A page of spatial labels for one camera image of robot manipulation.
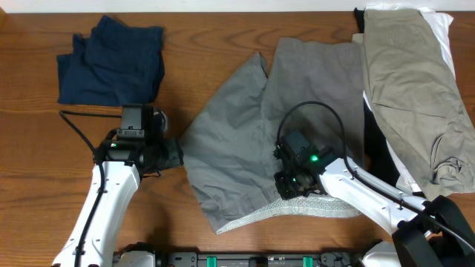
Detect navy blue folded shorts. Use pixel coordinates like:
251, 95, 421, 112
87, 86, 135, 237
56, 16, 165, 107

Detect black garment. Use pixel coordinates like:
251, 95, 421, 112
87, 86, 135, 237
353, 7, 428, 197

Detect white garment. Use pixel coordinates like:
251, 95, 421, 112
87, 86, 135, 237
354, 3, 456, 193

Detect grey shorts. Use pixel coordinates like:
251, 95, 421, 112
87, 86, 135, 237
180, 38, 364, 234

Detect khaki beige shorts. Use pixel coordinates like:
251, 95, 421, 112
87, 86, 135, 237
363, 9, 474, 200

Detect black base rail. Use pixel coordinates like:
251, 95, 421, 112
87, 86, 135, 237
113, 243, 372, 267

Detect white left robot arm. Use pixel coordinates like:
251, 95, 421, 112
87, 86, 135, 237
52, 138, 183, 266

